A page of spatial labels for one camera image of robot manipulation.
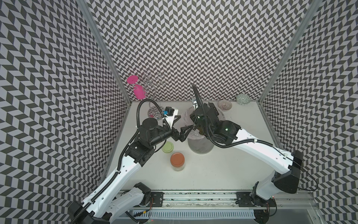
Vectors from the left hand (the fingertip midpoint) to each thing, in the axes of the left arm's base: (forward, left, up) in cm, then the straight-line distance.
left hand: (186, 123), depth 65 cm
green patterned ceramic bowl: (+45, -48, -30) cm, 72 cm away
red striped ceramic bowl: (+38, -31, -29) cm, 57 cm away
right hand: (+9, -9, 0) cm, 12 cm away
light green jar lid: (+4, +13, -33) cm, 36 cm away
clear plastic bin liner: (-2, -4, -7) cm, 9 cm away
